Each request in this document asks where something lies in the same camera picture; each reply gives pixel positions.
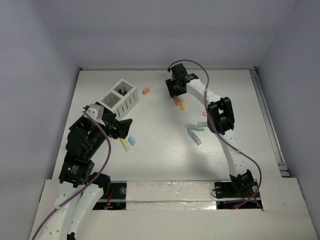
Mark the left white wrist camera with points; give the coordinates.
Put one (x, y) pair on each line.
(95, 112)

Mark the blue highlighter cap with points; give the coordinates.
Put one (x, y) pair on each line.
(131, 140)

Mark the yellow highlighter cap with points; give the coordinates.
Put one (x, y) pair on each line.
(183, 106)

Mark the black slotted organizer box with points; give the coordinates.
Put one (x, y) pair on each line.
(86, 124)

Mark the green highlighter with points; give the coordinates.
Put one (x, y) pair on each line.
(194, 127)

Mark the small orange marker cap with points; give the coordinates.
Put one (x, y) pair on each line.
(146, 90)

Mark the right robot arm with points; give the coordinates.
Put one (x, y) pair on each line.
(221, 122)

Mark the grey orange-tipped highlighter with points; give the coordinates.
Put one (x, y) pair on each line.
(203, 124)

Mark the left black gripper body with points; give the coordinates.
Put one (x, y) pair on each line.
(113, 125)

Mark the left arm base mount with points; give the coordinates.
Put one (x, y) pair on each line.
(116, 200)

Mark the yellow highlighter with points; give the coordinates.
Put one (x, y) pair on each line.
(125, 144)

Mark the blue highlighter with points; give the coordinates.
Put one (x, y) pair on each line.
(194, 137)

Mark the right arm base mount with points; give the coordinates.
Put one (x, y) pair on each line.
(228, 199)

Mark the aluminium side rail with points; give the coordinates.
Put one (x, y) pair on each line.
(284, 171)

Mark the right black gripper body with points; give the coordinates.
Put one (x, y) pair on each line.
(173, 87)

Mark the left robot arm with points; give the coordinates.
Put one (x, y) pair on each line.
(79, 188)

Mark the white slotted organizer box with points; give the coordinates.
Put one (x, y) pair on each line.
(120, 99)

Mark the orange highlighter cap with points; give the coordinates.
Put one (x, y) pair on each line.
(176, 101)

